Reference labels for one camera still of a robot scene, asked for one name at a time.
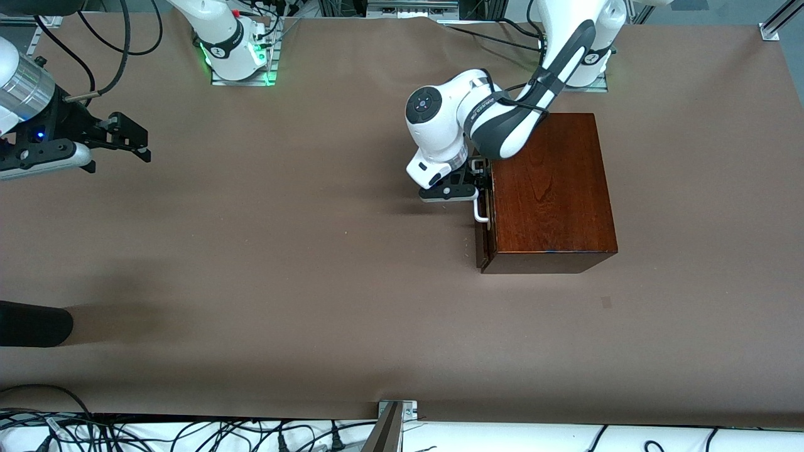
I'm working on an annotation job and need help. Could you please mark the white sheet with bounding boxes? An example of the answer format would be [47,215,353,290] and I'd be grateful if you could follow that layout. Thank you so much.
[0,411,804,452]

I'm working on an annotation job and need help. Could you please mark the brown paper table cover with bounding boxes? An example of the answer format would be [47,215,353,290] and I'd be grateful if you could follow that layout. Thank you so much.
[0,13,804,429]

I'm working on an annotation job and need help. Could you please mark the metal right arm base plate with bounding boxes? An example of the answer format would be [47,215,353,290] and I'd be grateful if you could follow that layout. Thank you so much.
[210,43,278,87]

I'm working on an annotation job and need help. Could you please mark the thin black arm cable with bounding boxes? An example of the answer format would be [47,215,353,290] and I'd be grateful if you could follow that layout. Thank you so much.
[35,14,98,92]

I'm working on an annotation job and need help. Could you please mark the black cylinder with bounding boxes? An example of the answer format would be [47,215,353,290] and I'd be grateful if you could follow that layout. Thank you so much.
[0,300,74,348]

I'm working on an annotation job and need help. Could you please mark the black looping cable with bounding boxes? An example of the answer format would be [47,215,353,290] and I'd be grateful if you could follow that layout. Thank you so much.
[77,0,165,57]

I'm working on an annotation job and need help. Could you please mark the large black cable loop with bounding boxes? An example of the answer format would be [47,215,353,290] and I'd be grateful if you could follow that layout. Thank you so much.
[0,384,96,440]

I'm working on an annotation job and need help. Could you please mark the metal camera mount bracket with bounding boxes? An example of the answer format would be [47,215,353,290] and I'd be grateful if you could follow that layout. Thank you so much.
[361,400,419,452]

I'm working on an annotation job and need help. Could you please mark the black base power cable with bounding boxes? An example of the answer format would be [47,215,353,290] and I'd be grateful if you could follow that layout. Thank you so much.
[498,18,542,40]
[440,23,545,53]

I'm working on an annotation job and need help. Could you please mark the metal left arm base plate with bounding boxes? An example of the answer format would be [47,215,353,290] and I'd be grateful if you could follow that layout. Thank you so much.
[561,70,609,94]

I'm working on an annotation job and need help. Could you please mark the grey metal rail box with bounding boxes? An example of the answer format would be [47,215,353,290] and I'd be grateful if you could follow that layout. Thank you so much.
[366,0,460,20]

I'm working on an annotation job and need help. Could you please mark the wooden drawer with white handle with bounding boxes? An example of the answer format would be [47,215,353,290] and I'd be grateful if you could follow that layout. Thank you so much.
[471,151,497,272]

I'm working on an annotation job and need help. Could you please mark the dark brown wooden cabinet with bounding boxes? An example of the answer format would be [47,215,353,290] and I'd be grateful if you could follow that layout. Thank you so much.
[479,113,619,275]

